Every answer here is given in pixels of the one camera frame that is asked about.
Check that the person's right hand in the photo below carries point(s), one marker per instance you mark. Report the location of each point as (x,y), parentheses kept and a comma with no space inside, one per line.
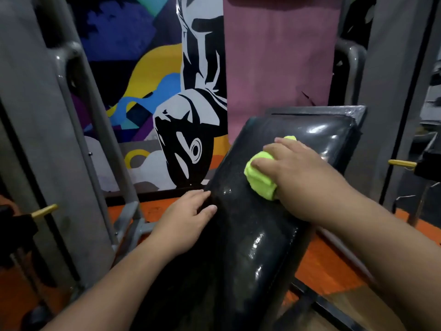
(305,182)

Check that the person's left hand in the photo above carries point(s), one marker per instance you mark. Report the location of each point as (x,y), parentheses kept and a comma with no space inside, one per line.
(179,225)

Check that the person's right thumb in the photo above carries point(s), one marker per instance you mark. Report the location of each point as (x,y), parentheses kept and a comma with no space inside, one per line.
(263,165)

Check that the person's right middle finger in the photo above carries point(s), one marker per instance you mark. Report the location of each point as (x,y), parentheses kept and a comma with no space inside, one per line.
(289,141)

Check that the person's left thumb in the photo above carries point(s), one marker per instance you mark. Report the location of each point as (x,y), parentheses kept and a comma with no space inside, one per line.
(208,212)

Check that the green cleaning cloth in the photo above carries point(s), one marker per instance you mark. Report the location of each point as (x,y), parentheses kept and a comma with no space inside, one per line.
(259,179)

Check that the black padded bench cushion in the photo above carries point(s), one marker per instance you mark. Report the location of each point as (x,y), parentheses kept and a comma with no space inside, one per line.
(241,244)

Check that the person's right forearm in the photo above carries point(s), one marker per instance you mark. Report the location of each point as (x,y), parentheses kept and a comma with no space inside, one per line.
(379,251)

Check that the person's left forearm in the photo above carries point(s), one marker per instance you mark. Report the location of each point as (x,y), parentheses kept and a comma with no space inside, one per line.
(117,293)

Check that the grey bent steel tube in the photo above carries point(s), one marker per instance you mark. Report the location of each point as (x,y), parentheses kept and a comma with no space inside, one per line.
(351,65)
(103,144)

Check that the yellow weight selector pin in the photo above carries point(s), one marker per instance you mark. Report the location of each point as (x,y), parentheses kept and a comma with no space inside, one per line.
(402,164)
(44,210)

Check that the grey machine upright column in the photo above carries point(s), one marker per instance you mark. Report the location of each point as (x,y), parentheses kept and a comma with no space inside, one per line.
(389,82)
(38,134)

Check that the black weight stack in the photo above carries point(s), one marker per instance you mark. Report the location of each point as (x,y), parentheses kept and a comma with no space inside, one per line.
(15,234)
(430,161)

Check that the pink wall panel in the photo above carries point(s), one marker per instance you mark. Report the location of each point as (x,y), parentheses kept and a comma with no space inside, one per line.
(275,65)

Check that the colourful wall mural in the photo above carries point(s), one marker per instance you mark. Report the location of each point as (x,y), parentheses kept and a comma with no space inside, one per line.
(155,93)

